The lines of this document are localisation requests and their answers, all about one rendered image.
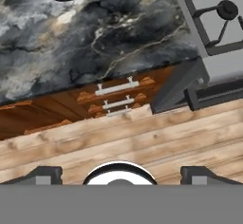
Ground white drawer handle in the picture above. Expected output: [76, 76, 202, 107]
[105, 104, 133, 118]
[94, 75, 140, 97]
[102, 95, 136, 111]

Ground white round black-rimmed disc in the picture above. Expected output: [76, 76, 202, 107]
[82, 159, 159, 186]

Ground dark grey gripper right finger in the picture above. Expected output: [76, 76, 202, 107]
[179, 165, 243, 186]

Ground grey stove with black grates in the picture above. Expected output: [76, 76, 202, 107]
[149, 0, 243, 115]

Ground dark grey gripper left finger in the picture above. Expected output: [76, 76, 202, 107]
[0, 165, 64, 186]

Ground dark grey oven door handle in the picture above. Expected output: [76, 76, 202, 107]
[184, 81, 243, 112]

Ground brown wooden cupboard door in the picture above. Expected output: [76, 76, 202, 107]
[0, 99, 84, 140]

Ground brown wooden drawer front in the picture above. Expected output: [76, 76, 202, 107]
[94, 103, 144, 119]
[87, 92, 148, 115]
[76, 76, 157, 106]

